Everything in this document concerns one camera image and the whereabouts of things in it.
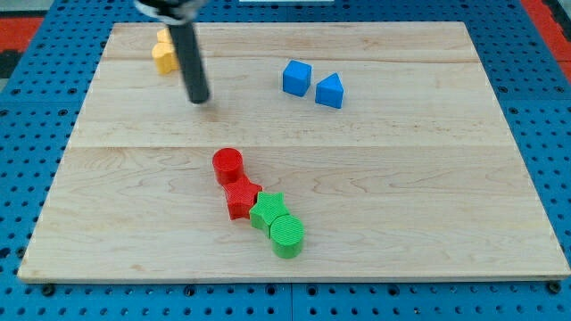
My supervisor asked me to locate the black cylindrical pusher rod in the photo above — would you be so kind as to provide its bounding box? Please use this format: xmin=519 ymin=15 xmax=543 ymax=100
xmin=169 ymin=22 xmax=210 ymax=104

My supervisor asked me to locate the green cylinder block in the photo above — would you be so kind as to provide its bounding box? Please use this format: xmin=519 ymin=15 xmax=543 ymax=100
xmin=269 ymin=215 xmax=304 ymax=259

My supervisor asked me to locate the green star block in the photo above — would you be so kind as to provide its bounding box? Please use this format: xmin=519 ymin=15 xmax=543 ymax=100
xmin=249 ymin=192 xmax=290 ymax=238

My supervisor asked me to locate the wooden board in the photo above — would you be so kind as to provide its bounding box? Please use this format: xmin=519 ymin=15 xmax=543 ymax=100
xmin=18 ymin=21 xmax=570 ymax=284

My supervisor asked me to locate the blue triangular prism block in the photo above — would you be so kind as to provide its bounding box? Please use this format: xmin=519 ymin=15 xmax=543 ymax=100
xmin=315 ymin=73 xmax=344 ymax=109

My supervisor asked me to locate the red cylinder block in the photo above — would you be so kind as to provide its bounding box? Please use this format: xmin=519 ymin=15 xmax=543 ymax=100
xmin=212 ymin=148 xmax=244 ymax=185

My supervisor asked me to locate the yellow heart block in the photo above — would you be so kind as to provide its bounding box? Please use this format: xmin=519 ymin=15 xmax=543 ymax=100
xmin=152 ymin=43 xmax=179 ymax=75

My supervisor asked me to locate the red star block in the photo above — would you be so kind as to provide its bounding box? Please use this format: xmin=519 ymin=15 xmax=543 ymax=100
xmin=223 ymin=176 xmax=263 ymax=220

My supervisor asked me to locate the yellow block behind rod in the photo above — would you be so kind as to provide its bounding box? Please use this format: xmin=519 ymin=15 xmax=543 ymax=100
xmin=156 ymin=28 xmax=172 ymax=44

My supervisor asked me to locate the blue cube block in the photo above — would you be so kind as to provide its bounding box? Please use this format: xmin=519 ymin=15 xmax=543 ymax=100
xmin=282 ymin=60 xmax=312 ymax=97

